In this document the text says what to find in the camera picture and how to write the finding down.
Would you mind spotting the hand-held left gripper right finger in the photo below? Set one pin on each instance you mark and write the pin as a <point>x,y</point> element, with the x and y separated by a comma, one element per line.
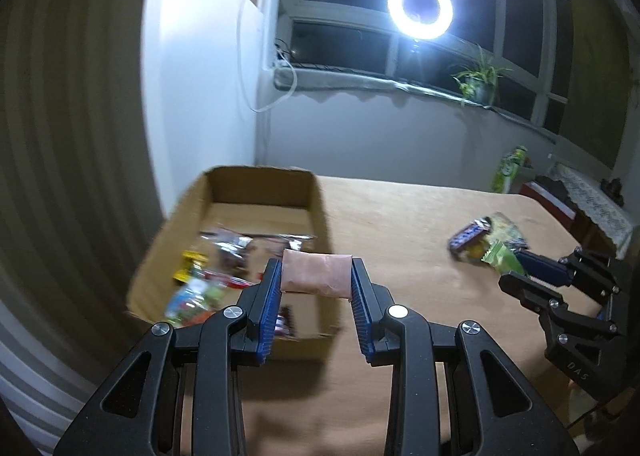
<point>360,316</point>

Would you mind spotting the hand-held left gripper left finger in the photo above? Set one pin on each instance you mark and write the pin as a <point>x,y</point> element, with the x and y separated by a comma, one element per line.
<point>267,326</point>

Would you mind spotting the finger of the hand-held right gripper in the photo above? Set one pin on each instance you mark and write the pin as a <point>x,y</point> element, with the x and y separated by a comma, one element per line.
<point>522,288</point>
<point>537,267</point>

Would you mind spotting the green snack packet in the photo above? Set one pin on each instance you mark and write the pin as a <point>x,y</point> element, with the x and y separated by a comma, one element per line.
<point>502,258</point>

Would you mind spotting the yellow snack packet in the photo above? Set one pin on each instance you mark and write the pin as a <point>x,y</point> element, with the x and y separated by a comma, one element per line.
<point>475,251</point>

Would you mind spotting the red stick packet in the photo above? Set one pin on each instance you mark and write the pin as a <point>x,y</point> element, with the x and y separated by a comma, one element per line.
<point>227,278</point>

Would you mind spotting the pink snack packet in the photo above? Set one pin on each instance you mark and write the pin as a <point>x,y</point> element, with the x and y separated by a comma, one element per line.
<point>315,271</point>

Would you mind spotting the large dark blue chocolate bar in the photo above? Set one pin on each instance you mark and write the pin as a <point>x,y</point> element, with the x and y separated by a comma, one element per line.
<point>467,234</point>

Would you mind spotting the green white candy packet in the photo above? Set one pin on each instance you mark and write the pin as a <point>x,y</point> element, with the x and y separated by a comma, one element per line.
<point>192,303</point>

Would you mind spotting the yellow candy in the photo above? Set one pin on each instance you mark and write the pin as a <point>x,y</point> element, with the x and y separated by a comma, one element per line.
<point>190,263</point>

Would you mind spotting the brown cardboard box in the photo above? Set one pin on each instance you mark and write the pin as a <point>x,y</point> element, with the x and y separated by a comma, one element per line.
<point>260,216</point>

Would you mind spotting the white lace cloth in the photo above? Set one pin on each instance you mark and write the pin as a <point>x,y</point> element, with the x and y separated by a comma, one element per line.
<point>595,201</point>

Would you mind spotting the green printed bag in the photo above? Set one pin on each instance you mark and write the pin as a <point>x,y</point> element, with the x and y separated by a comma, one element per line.
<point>510,169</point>

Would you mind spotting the potted spider plant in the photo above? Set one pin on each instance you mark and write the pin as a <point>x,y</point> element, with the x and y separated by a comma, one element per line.
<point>475,89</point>

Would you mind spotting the white cabinet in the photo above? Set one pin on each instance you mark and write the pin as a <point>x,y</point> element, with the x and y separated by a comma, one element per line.
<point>200,86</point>

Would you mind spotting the white slatted panel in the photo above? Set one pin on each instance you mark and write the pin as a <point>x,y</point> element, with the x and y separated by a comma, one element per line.
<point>75,136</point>

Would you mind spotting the white power strip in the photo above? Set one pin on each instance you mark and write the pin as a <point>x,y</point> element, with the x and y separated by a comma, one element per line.
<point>282,54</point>

